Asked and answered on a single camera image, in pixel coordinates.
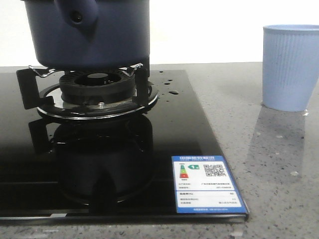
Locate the black glass gas stove top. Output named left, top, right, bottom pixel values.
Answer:
left=0, top=70, right=249, bottom=224

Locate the black gas burner head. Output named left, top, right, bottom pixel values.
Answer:
left=59, top=70, right=135, bottom=105

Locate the blue energy rating label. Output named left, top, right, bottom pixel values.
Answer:
left=171, top=155, right=248, bottom=214

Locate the dark blue cooking pot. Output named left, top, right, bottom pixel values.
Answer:
left=24, top=0, right=150, bottom=70

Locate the light blue ribbed cup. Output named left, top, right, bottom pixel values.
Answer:
left=262, top=24, right=319, bottom=112

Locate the black metal pot support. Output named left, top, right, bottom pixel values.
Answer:
left=16, top=63, right=158, bottom=121

